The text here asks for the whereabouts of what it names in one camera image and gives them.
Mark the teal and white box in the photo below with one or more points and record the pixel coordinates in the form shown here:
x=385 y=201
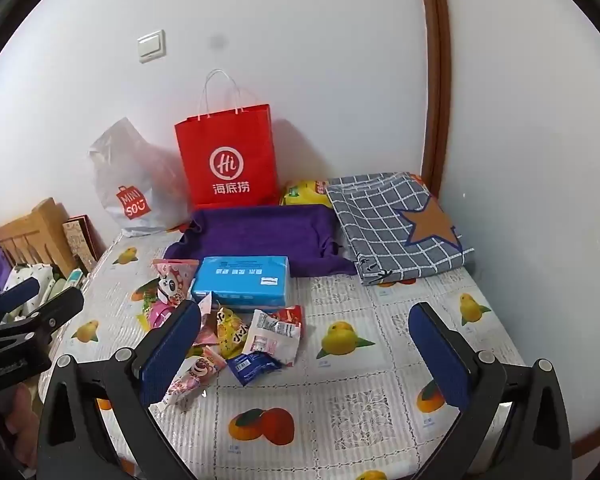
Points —
x=74 y=278

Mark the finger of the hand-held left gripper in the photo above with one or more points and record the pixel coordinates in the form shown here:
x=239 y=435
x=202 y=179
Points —
x=22 y=291
x=60 y=307

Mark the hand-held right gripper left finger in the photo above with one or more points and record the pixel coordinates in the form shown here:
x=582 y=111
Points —
x=170 y=355

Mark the red and white snack packet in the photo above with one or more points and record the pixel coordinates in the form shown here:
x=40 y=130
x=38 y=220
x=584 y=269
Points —
x=275 y=332

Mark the person's left hand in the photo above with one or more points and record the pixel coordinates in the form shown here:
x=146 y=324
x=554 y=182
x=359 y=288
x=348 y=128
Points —
x=22 y=410

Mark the pink bear snack packet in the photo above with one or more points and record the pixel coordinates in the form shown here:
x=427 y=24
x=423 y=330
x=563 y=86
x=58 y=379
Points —
x=200 y=372

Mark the brown wooden door frame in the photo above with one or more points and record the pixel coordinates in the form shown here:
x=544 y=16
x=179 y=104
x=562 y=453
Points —
x=437 y=70

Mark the fruit print tablecloth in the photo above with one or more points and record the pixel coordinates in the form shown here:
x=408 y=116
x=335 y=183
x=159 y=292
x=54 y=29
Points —
x=330 y=400

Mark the blue tissue pack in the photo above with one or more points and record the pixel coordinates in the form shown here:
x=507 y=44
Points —
x=242 y=280

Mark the white plastic bag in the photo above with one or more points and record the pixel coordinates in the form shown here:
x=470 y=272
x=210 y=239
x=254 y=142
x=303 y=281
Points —
x=130 y=180

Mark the pink snack packet yellow edge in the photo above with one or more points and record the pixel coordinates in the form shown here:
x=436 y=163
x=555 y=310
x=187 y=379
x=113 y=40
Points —
x=161 y=316

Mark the red paper bag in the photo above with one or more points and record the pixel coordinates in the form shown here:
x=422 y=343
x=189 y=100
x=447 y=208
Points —
x=227 y=160

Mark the grey checked cloth with star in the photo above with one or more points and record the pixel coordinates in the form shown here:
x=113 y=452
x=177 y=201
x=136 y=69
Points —
x=390 y=220

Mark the white dotted bedding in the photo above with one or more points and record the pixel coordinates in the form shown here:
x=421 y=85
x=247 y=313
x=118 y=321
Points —
x=30 y=275

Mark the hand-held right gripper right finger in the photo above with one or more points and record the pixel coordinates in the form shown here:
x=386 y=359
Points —
x=440 y=360

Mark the wooden headboard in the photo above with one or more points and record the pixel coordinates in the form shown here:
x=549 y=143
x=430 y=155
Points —
x=35 y=232

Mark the white wall light switch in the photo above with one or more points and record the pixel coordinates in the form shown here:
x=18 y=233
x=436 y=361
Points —
x=151 y=45

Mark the small blue snack packet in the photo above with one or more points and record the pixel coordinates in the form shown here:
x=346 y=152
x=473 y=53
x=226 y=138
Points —
x=252 y=367

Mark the purple towel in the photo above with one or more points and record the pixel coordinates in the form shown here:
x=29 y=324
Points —
x=260 y=232

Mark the small pink snack packet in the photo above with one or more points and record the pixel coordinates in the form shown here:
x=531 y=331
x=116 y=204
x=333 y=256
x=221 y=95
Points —
x=207 y=322

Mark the yellow packet with green label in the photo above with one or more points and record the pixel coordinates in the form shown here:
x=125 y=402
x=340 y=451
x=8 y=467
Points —
x=305 y=193

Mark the pink panda snack packet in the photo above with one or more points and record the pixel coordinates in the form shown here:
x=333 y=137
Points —
x=172 y=277

